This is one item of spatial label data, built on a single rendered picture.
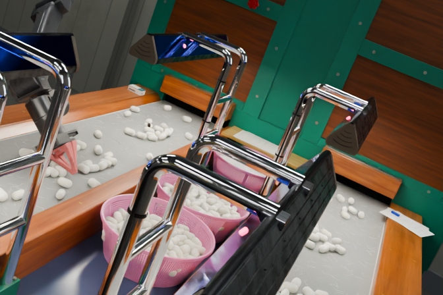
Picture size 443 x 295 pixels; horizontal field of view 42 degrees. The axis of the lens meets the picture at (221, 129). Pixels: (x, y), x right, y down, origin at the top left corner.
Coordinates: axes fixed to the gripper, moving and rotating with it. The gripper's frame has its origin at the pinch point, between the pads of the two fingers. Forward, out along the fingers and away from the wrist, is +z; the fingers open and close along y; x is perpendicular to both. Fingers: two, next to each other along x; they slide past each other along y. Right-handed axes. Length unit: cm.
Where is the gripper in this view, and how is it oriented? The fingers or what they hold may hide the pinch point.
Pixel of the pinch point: (73, 170)
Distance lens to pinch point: 146.2
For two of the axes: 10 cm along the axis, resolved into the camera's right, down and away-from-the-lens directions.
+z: 4.7, 8.8, 0.0
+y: 3.2, -1.7, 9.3
